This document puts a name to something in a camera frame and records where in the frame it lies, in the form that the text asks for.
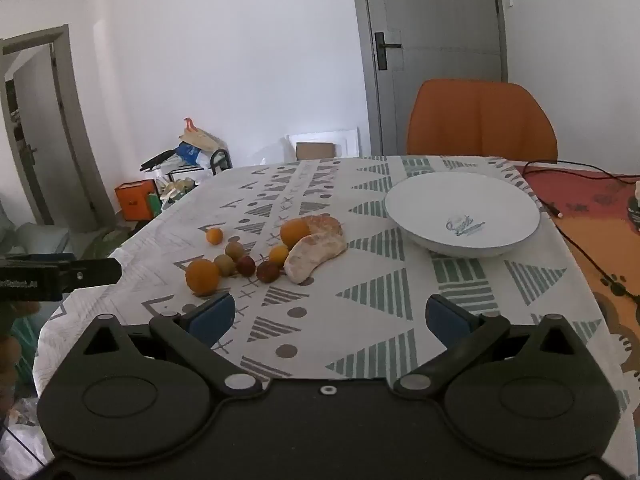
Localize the white geometric patterned tablecloth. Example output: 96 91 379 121
37 155 637 413

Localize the medium round orange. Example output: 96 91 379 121
279 219 312 250

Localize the pale cushion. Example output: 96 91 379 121
0 210 72 257

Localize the white ceramic bowl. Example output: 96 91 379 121
384 171 542 259

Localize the red orange printed mat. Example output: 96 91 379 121
515 162 640 411

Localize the grey side door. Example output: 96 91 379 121
0 24 117 235

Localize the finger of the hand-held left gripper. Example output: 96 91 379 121
59 258 124 292

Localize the white flat board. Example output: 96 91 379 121
285 127 361 162

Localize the person's left hand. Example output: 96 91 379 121
0 301 42 387

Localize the large round orange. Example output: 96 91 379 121
185 258 221 296

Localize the beige bag with orange hook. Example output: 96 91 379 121
179 117 223 151

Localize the brown cardboard box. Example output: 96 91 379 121
295 142 339 161

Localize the white bottle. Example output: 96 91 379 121
627 180 640 235

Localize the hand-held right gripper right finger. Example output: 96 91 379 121
392 294 589 402

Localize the black cable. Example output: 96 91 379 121
520 160 640 311

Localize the orange chair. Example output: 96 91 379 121
406 79 559 164

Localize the black door handle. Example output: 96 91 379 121
374 31 403 71

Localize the orange box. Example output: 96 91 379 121
114 180 159 222

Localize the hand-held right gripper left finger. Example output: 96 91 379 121
75 294 264 402

